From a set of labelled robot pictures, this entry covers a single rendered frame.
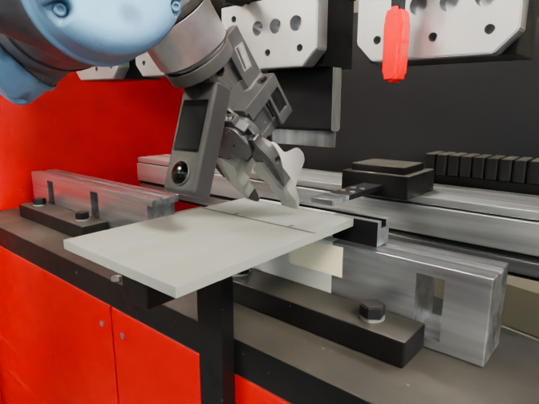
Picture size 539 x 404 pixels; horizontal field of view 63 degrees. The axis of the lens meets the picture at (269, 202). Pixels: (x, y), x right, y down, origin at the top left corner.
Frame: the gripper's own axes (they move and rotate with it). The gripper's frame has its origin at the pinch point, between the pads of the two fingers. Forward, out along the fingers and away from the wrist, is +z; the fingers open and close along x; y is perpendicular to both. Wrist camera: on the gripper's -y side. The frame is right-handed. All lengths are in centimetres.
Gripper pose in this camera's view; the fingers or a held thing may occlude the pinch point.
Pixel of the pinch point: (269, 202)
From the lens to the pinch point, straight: 55.0
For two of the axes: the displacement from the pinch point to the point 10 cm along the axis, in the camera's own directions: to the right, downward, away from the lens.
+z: 4.2, 6.4, 6.4
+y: 5.0, -7.5, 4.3
